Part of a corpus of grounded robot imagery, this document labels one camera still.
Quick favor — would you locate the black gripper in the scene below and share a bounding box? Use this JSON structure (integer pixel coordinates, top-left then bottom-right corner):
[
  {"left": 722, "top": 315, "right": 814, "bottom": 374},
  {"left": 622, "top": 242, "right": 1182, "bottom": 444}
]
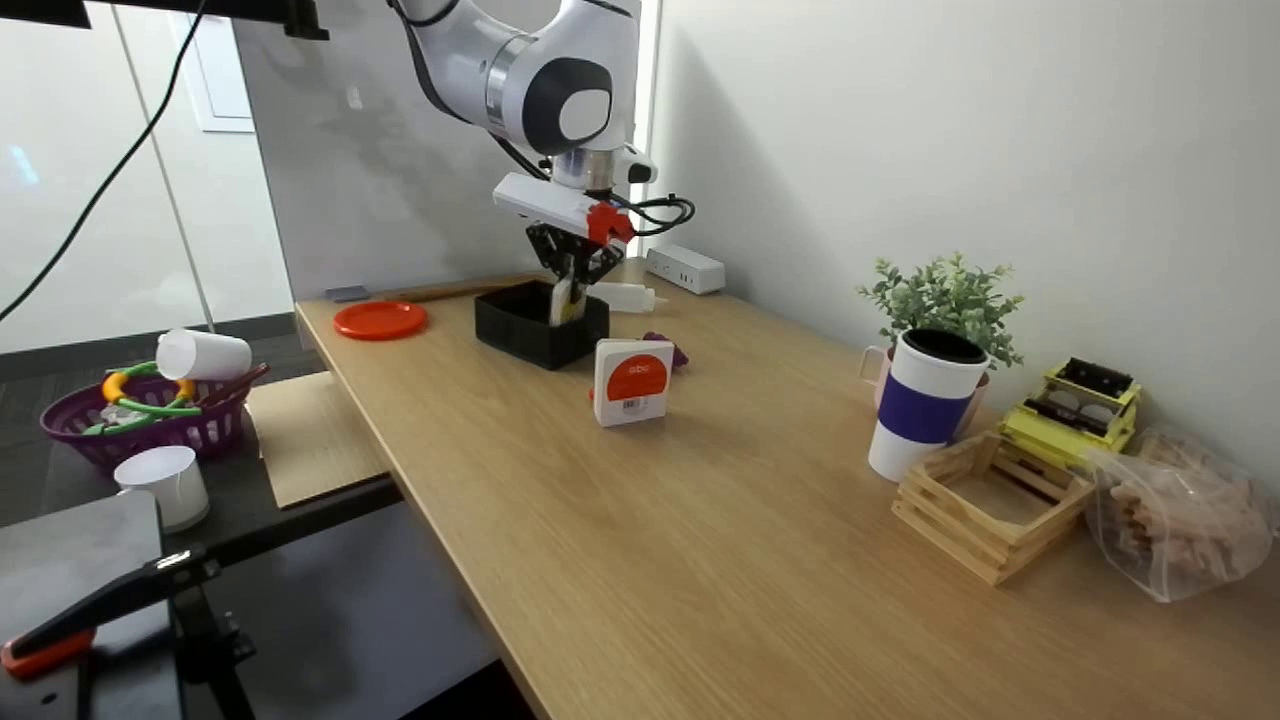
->
[{"left": 520, "top": 221, "right": 608, "bottom": 324}]

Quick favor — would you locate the small book with yellow picture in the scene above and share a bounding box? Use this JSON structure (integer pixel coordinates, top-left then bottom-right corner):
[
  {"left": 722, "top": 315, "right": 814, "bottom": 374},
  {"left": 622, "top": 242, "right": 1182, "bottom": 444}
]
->
[{"left": 545, "top": 276, "right": 594, "bottom": 332}]

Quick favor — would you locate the white rectangular box with ports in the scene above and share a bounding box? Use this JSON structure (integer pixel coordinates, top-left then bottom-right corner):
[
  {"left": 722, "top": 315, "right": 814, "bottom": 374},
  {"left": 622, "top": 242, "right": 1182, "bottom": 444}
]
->
[{"left": 643, "top": 242, "right": 733, "bottom": 301}]

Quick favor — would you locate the orange round plate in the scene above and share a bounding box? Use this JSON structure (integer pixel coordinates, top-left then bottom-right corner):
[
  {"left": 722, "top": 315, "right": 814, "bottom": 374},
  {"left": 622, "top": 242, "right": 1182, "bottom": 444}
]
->
[{"left": 330, "top": 298, "right": 437, "bottom": 344}]

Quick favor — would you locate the brown cardboard sheet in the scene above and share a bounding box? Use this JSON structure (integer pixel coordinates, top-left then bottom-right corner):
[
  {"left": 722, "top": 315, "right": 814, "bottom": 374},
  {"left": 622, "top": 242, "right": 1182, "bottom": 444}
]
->
[{"left": 239, "top": 369, "right": 400, "bottom": 513}]

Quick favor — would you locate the white cup with purple band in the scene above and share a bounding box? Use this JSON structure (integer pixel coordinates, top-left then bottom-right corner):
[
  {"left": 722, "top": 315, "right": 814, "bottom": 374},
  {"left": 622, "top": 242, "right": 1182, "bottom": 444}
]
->
[{"left": 864, "top": 328, "right": 995, "bottom": 487}]

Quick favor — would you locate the green plant in pink pot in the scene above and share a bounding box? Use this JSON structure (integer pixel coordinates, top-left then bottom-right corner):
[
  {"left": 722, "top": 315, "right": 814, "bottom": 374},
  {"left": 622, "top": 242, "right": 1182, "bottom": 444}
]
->
[{"left": 858, "top": 253, "right": 1030, "bottom": 412}]

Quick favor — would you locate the black clamp bar with stand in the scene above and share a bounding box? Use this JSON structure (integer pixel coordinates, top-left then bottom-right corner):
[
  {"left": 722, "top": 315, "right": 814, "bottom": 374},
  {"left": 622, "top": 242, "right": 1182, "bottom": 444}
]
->
[{"left": 0, "top": 473, "right": 410, "bottom": 720}]

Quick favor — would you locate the purple plastic basket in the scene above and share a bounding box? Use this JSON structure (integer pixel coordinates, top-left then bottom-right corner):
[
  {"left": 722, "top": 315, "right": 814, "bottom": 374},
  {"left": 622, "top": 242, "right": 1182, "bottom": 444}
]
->
[{"left": 35, "top": 364, "right": 269, "bottom": 473}]

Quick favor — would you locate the wooden slatted tray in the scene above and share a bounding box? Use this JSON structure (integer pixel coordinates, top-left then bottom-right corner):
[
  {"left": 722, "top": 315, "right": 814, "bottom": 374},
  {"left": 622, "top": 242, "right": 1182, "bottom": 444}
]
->
[{"left": 889, "top": 430, "right": 1100, "bottom": 593}]

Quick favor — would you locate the black side table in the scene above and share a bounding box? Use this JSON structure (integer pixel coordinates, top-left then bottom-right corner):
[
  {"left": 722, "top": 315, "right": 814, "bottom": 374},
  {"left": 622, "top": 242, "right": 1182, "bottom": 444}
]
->
[{"left": 0, "top": 311, "right": 403, "bottom": 536}]

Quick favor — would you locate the grey flat panel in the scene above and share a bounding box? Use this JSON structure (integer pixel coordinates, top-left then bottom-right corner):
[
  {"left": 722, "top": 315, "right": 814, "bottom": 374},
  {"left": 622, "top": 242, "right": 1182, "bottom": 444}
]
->
[{"left": 0, "top": 487, "right": 173, "bottom": 654}]

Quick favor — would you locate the clear container of wooden blocks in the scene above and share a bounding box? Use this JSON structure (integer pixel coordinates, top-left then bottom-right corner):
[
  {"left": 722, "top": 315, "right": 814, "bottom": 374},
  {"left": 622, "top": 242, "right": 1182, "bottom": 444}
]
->
[{"left": 1081, "top": 430, "right": 1280, "bottom": 611}]

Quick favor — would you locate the red camera mount bracket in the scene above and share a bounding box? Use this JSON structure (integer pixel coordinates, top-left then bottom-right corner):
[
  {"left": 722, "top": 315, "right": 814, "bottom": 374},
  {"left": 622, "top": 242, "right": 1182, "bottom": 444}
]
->
[{"left": 585, "top": 198, "right": 639, "bottom": 253}]

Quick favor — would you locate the short black looped cable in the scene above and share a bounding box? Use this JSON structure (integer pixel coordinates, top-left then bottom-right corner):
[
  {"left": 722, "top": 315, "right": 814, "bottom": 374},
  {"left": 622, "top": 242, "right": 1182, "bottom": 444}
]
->
[{"left": 617, "top": 190, "right": 702, "bottom": 243}]

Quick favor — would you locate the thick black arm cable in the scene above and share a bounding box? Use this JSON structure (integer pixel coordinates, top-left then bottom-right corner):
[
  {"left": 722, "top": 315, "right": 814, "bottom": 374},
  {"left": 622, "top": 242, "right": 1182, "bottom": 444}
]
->
[{"left": 388, "top": 0, "right": 553, "bottom": 182}]

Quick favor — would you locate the white cup without handle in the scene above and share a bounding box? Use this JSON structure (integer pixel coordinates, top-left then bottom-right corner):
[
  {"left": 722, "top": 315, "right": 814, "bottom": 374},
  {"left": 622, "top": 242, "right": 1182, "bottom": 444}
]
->
[{"left": 152, "top": 328, "right": 258, "bottom": 384}]

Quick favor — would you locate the white mug with handle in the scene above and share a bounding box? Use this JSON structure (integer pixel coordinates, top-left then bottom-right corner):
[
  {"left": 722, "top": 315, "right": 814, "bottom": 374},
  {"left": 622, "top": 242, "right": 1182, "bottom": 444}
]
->
[{"left": 113, "top": 439, "right": 217, "bottom": 536}]

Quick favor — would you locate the green ring toy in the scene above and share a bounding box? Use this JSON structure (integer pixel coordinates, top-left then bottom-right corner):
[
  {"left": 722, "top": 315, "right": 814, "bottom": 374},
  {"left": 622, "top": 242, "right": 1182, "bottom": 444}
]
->
[{"left": 82, "top": 358, "right": 205, "bottom": 435}]

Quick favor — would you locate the thin black hanging cable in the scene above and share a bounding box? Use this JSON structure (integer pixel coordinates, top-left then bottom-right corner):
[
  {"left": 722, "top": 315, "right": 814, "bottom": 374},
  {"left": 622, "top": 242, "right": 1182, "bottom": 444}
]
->
[{"left": 0, "top": 0, "right": 213, "bottom": 328}]

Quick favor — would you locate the black overhead mount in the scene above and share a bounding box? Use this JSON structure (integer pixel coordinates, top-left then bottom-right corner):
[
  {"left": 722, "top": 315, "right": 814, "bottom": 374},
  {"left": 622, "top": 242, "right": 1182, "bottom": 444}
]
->
[{"left": 0, "top": 0, "right": 332, "bottom": 46}]

